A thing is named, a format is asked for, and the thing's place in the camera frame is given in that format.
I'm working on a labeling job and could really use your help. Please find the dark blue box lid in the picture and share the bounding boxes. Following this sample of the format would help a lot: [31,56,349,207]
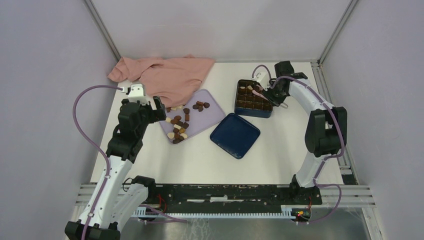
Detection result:
[209,113,261,160]

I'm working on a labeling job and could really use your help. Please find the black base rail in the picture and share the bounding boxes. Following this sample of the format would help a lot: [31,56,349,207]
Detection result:
[144,184,323,214]

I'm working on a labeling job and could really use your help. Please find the white heart chocolate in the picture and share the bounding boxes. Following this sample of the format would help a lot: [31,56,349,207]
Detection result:
[167,132,175,139]

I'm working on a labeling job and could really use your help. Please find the pink handled metal tongs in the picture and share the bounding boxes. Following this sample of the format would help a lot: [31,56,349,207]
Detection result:
[252,85,289,109]

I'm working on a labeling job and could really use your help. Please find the lilac plastic tray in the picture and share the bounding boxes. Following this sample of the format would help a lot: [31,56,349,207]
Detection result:
[159,89,226,144]

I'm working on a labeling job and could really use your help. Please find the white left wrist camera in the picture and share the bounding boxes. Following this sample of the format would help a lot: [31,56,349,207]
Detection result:
[121,83,149,106]

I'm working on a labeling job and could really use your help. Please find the pink cloth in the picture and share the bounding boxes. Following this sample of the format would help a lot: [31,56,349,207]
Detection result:
[107,54,216,107]

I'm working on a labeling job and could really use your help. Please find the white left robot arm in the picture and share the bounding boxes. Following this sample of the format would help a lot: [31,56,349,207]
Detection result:
[64,96,166,240]

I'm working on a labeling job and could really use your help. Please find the dark blue chocolate box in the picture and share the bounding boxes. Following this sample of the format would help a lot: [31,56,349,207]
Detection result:
[234,79,273,118]

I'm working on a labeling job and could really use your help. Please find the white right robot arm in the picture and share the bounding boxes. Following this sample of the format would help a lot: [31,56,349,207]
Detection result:
[251,61,347,204]

